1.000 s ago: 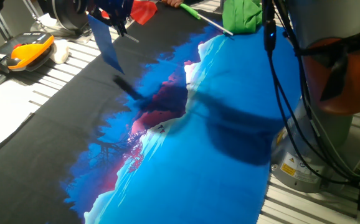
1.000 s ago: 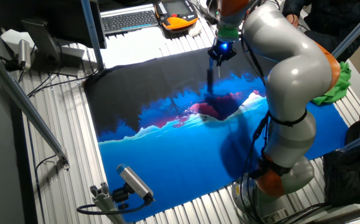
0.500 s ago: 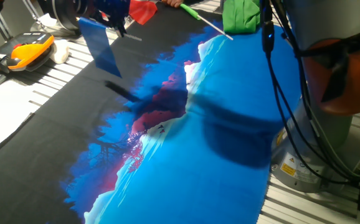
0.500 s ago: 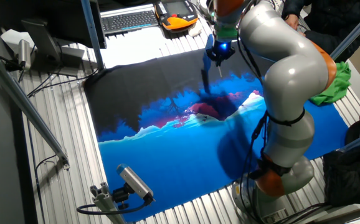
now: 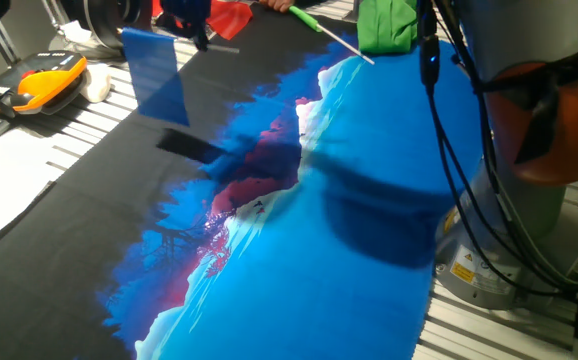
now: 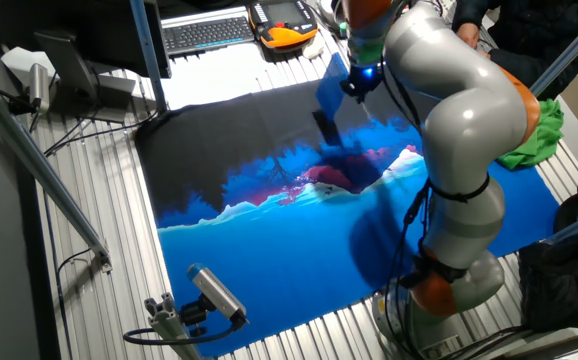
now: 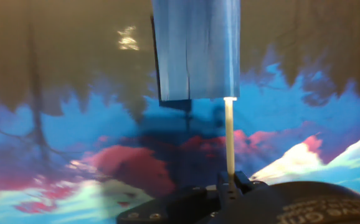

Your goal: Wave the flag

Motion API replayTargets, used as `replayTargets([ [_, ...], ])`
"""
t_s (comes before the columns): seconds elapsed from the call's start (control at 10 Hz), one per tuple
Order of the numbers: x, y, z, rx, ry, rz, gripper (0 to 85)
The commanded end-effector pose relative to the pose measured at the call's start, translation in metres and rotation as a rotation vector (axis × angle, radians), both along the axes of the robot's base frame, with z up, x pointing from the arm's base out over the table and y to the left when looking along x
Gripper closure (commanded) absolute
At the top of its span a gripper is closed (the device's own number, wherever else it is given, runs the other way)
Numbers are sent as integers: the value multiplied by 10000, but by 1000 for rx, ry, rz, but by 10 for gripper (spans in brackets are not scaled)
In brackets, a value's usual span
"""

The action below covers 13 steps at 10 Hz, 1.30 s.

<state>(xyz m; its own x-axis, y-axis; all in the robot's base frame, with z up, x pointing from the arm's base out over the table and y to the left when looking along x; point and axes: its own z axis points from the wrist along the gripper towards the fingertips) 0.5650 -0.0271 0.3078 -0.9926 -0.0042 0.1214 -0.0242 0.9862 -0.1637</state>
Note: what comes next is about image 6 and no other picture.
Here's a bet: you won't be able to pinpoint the small silver camera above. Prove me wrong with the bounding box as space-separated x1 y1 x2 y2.
28 62 51 114

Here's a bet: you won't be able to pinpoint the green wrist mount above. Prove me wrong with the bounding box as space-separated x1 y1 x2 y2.
346 39 385 66

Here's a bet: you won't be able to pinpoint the black silver keyboard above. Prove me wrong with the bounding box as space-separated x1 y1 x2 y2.
160 5 256 57

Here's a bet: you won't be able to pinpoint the person's right hand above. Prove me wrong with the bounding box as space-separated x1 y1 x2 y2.
456 22 480 50

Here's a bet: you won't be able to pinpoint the aluminium frame post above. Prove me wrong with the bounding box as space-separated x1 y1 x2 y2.
128 0 169 115

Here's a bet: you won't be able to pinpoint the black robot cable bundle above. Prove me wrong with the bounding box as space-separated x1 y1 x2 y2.
368 0 535 360

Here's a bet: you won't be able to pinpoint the silver camera with blue end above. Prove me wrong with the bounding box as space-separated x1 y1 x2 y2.
186 263 250 331

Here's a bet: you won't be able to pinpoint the black jacket pile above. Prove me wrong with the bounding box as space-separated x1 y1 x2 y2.
517 176 578 334

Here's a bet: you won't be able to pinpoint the short aluminium extrusion mount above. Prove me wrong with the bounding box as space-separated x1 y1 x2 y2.
143 292 205 360

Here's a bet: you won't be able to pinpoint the person in black jacket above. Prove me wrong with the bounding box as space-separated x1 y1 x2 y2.
451 0 578 99

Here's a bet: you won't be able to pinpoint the black monitor with stand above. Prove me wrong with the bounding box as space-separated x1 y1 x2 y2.
0 0 173 125

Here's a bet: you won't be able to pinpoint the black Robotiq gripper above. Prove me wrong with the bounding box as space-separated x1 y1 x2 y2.
339 64 385 105

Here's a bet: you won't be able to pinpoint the green crumpled cloth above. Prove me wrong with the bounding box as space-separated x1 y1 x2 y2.
496 98 565 171

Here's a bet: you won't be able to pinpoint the black camera cable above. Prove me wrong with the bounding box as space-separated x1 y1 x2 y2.
122 319 243 347
0 74 38 115

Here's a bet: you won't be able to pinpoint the orange black teach pendant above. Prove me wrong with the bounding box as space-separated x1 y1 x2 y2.
247 0 319 51

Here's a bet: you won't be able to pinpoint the white paper sheet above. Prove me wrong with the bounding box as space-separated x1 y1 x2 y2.
1 46 60 87

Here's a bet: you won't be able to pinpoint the printed landscape cloth mat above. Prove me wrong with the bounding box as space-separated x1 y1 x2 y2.
134 74 561 359

